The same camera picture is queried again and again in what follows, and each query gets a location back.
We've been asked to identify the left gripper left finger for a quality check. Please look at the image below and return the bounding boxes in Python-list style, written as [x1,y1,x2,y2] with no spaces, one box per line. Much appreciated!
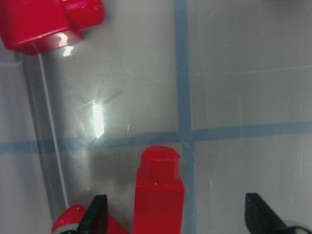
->
[77,195,109,234]

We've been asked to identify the red block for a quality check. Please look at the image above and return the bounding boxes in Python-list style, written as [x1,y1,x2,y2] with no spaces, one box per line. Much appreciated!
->
[133,145,185,234]
[0,0,105,56]
[51,204,129,234]

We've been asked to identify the clear plastic storage box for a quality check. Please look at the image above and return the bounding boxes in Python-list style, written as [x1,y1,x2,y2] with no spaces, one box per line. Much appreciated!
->
[0,0,312,234]

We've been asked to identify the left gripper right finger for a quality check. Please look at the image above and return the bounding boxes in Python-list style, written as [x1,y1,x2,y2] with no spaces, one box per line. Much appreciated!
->
[245,193,288,234]

